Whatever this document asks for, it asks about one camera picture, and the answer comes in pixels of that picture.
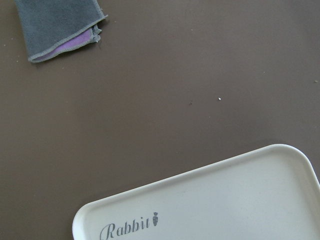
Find cream plastic tray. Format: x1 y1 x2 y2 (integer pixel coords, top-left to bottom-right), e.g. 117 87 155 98
72 144 320 240

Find grey folded cloth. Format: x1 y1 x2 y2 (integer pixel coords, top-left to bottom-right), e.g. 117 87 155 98
15 0 107 63

